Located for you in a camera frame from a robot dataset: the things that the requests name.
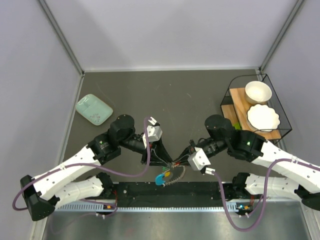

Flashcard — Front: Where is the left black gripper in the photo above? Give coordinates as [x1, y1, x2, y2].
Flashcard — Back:
[119, 133, 173, 169]

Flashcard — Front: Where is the metal keyring with blue handle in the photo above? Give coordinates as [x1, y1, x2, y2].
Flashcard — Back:
[154, 166, 186, 187]

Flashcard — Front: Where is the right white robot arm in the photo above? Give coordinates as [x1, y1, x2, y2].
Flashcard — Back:
[174, 114, 320, 211]

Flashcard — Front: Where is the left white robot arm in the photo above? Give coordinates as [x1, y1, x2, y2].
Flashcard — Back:
[20, 114, 173, 222]

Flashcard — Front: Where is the green plate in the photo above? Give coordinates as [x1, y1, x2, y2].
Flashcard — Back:
[233, 122, 242, 130]

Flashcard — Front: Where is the lower wooden shelf board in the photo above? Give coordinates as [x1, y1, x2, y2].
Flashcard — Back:
[221, 104, 239, 125]

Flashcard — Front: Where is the wooden shelf board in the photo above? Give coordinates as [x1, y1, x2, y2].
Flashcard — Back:
[229, 87, 281, 140]
[221, 104, 239, 125]

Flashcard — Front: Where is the upper wooden shelf board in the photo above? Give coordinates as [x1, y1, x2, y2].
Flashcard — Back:
[229, 87, 281, 140]

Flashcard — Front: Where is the mint green rectangular tray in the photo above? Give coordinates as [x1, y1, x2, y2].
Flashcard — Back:
[75, 93, 114, 126]

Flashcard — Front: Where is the white scalloped plate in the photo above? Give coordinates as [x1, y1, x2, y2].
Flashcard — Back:
[246, 104, 281, 132]

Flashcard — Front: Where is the cream ceramic bowl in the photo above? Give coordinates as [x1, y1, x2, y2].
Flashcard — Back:
[244, 81, 272, 105]

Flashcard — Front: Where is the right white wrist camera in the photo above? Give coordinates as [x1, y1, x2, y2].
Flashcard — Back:
[187, 147, 216, 176]

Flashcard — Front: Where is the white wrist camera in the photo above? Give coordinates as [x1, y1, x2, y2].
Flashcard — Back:
[142, 117, 163, 145]
[187, 147, 216, 176]

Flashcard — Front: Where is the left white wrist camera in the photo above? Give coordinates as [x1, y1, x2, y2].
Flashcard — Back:
[142, 117, 163, 145]

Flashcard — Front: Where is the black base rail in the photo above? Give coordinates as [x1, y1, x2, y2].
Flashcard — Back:
[112, 181, 223, 208]

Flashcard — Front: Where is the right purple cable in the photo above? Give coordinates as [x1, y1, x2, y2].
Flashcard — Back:
[212, 158, 320, 232]

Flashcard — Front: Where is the black wire rack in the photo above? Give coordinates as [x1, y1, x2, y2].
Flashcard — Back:
[220, 73, 292, 146]

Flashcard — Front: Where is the white slotted cable duct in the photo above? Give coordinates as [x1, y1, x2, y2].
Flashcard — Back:
[54, 201, 241, 213]

